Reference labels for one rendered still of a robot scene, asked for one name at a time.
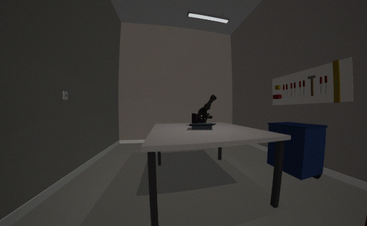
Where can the grey switch panel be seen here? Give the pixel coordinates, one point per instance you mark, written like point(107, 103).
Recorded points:
point(202, 126)

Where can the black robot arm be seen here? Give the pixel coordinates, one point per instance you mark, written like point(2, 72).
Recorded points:
point(206, 107)

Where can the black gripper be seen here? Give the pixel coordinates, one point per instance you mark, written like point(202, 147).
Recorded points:
point(205, 117)

